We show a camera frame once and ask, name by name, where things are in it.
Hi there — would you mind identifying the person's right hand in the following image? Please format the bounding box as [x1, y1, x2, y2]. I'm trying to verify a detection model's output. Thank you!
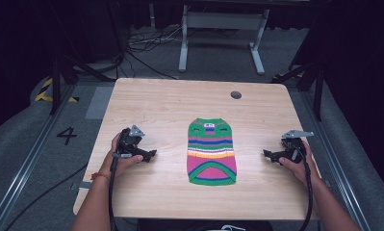
[278, 140, 322, 189]

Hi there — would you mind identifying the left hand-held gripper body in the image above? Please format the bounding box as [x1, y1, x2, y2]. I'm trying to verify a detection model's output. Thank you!
[116, 124, 146, 159]

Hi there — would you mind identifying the aluminium floor rail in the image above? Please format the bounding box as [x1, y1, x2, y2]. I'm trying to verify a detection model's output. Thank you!
[0, 84, 77, 231]
[299, 90, 373, 231]

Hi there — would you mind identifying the black metal stand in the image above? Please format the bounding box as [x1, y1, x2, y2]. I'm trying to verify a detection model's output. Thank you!
[48, 0, 123, 116]
[269, 13, 328, 122]

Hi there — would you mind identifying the red wrist bracelet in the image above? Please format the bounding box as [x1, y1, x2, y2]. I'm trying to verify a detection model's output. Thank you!
[90, 171, 112, 181]

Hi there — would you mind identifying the grey metal table frame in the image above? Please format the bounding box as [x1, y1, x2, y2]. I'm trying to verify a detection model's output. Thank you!
[178, 4, 270, 76]

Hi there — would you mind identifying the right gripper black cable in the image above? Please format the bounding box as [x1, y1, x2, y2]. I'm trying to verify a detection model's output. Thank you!
[290, 142, 315, 231]

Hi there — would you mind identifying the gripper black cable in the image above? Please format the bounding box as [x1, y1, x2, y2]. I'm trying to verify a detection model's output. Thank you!
[290, 142, 315, 231]
[107, 152, 133, 231]

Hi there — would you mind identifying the striped knitted pet sweater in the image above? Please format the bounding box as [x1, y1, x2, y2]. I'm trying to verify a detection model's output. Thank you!
[186, 117, 238, 187]

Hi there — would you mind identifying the person's left hand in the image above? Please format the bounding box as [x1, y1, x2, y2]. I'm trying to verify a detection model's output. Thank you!
[98, 132, 144, 181]

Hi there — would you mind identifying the yellow black hazard tape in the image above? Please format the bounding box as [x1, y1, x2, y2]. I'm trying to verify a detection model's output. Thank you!
[34, 77, 80, 104]

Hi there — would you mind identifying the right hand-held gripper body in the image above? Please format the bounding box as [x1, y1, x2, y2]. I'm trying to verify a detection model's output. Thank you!
[280, 129, 315, 164]

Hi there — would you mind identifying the black floor cable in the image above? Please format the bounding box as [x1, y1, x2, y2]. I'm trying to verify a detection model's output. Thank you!
[3, 162, 90, 231]

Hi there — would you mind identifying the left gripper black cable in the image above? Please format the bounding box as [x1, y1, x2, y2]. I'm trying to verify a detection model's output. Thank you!
[107, 152, 133, 231]

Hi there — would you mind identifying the bundle of floor cables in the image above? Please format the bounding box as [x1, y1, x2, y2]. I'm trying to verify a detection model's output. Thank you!
[125, 25, 184, 81]

